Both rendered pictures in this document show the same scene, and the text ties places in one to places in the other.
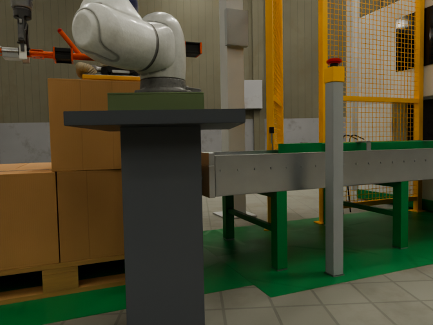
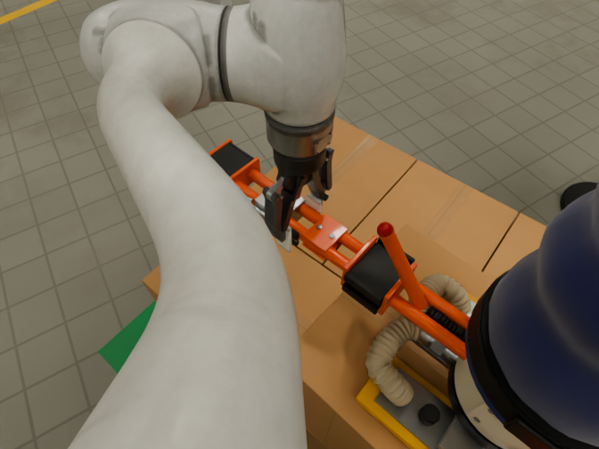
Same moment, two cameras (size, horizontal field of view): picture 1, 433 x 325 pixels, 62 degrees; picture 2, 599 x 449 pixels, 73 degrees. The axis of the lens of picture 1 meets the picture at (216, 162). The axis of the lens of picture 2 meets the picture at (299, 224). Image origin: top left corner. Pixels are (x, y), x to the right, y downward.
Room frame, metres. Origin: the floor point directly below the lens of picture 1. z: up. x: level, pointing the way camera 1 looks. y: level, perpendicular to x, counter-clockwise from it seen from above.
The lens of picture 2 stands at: (1.47, 0.50, 1.66)
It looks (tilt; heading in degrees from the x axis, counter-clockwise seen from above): 55 degrees down; 62
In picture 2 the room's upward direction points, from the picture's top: straight up
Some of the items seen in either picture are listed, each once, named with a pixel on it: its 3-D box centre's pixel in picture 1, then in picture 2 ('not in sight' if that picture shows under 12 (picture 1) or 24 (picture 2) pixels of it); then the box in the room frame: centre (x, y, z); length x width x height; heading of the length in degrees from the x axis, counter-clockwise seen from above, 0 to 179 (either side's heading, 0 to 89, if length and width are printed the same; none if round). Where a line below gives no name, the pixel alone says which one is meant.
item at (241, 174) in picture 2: not in sight; (232, 167); (1.61, 1.05, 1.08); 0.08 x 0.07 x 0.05; 110
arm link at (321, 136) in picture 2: (21, 3); (299, 122); (1.67, 0.87, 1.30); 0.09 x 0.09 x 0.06
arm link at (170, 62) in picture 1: (160, 48); not in sight; (1.24, 0.18, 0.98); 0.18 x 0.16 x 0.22; 146
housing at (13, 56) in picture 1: (11, 53); (280, 207); (1.66, 0.92, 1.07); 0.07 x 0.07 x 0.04; 20
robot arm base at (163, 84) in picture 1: (169, 89); not in sight; (1.25, 0.16, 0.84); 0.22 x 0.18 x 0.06; 98
